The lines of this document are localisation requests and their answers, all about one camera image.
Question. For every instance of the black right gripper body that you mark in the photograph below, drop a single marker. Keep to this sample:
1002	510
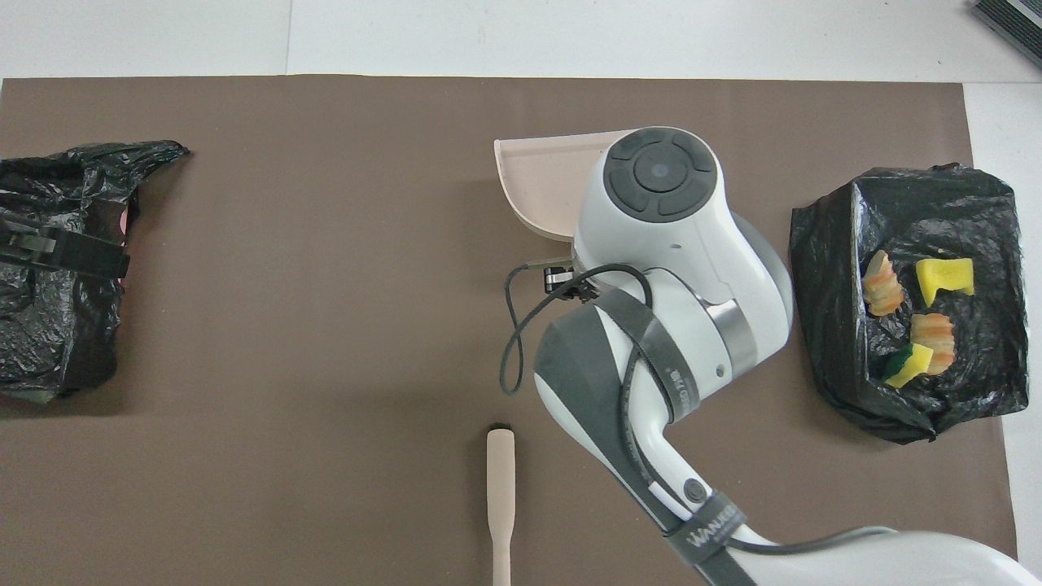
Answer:
584	281

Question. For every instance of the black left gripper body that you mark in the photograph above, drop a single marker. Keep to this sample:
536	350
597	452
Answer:
24	240

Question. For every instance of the beige plastic dustpan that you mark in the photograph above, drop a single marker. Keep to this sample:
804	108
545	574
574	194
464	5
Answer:
545	179

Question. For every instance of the pale flaky bread piece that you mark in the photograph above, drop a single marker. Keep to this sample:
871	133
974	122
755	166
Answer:
883	285

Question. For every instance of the green and yellow sponge piece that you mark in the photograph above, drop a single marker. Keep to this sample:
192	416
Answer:
912	365

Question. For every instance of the orange striped croissant piece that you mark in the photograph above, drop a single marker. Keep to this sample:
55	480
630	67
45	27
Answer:
934	338

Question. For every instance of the L-shaped yellow sponge piece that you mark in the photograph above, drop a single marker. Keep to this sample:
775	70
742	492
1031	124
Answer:
944	277

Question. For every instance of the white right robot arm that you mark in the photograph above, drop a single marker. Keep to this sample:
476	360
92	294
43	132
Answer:
676	244

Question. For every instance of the left black trash bag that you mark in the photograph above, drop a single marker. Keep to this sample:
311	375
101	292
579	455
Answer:
65	342

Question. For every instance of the black trash bag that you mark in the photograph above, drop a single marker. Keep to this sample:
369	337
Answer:
977	391
65	342

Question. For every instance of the right black trash bag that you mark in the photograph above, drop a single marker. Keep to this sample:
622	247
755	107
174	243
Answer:
977	391

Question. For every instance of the brown table mat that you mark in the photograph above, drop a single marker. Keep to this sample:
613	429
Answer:
285	325

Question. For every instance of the grey ribbed device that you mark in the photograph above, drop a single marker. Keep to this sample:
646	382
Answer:
1017	18

